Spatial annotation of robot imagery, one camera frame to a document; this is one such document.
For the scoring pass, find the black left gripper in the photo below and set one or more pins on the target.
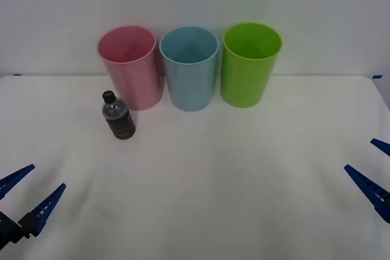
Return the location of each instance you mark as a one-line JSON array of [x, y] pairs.
[[7, 229]]

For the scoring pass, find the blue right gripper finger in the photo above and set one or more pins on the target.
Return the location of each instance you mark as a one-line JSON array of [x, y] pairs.
[[383, 146], [373, 190]]

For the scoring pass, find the small dark plastic bottle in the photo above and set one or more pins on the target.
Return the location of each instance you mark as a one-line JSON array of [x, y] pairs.
[[120, 120]]

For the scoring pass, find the green plastic bin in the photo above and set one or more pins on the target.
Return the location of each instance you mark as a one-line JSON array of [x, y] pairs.
[[243, 83]]

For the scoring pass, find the pink plastic bin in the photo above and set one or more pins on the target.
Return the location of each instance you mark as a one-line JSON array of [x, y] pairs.
[[137, 83]]

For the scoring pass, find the pale blue plastic bin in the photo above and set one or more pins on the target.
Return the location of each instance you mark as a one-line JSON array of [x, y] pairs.
[[189, 89]]

